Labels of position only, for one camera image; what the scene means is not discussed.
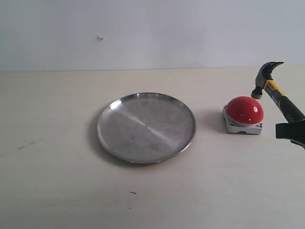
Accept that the yellow black claw hammer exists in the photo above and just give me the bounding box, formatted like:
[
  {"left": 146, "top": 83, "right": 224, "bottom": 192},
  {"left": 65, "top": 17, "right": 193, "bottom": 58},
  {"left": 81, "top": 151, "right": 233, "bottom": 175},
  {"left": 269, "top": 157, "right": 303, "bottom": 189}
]
[{"left": 251, "top": 62, "right": 305, "bottom": 123}]

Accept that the red dome push button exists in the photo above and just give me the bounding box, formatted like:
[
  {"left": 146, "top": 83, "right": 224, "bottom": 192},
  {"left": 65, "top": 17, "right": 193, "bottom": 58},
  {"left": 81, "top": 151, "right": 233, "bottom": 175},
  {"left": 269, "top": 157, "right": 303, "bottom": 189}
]
[{"left": 222, "top": 96, "right": 264, "bottom": 135}]

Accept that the round steel plate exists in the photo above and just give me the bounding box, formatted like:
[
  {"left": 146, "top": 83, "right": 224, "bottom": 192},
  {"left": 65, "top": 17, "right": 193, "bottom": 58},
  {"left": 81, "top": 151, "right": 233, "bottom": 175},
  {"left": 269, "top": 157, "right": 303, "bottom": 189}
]
[{"left": 96, "top": 92, "right": 197, "bottom": 164}]

